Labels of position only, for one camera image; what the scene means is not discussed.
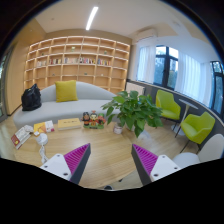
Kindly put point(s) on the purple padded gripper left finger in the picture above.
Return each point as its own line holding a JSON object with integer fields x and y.
{"x": 69, "y": 166}

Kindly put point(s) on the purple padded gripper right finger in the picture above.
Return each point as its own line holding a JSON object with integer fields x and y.
{"x": 151, "y": 167}

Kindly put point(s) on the white charger plug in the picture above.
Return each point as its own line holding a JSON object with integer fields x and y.
{"x": 42, "y": 139}

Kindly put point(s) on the yellow box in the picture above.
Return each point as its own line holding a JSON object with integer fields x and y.
{"x": 71, "y": 123}

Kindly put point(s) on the yellow and pink booklet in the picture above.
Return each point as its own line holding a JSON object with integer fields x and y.
{"x": 44, "y": 127}

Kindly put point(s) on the small round side table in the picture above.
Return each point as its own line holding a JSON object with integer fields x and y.
{"x": 187, "y": 106}

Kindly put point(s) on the cartoon figurine set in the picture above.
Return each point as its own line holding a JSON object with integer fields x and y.
{"x": 93, "y": 120}

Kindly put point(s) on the red and white book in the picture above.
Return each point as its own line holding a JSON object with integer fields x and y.
{"x": 20, "y": 137}

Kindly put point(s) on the green potted plant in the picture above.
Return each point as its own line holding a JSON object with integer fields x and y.
{"x": 133, "y": 110}

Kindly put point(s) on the green armchair near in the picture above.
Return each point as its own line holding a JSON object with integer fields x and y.
{"x": 197, "y": 128}

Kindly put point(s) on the green armchair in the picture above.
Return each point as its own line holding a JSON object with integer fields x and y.
{"x": 165, "y": 101}
{"x": 197, "y": 128}

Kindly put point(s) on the green armchair far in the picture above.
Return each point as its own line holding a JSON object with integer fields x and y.
{"x": 165, "y": 101}

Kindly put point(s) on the white chair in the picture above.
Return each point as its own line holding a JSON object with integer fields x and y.
{"x": 212, "y": 150}

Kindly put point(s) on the grey curved sofa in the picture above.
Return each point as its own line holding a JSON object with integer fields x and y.
{"x": 90, "y": 98}

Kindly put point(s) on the yellow cushion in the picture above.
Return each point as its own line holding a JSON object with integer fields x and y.
{"x": 66, "y": 91}

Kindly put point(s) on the black bag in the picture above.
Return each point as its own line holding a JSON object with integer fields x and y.
{"x": 31, "y": 98}

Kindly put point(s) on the black framed window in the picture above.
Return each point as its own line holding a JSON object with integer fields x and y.
{"x": 166, "y": 67}

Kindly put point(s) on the white sheer curtain left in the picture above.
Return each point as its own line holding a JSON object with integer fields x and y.
{"x": 146, "y": 64}

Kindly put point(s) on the white sheer curtain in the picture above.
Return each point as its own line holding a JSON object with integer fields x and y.
{"x": 194, "y": 79}
{"x": 146, "y": 64}

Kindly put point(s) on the white sheer curtain right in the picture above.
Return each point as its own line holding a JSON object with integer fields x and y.
{"x": 194, "y": 79}

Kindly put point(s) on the wooden bookshelf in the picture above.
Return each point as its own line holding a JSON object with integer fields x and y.
{"x": 98, "y": 61}

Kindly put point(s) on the white air conditioner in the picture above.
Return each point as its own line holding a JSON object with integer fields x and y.
{"x": 150, "y": 33}

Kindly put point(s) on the ceiling light strip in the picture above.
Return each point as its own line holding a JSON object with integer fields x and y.
{"x": 91, "y": 17}

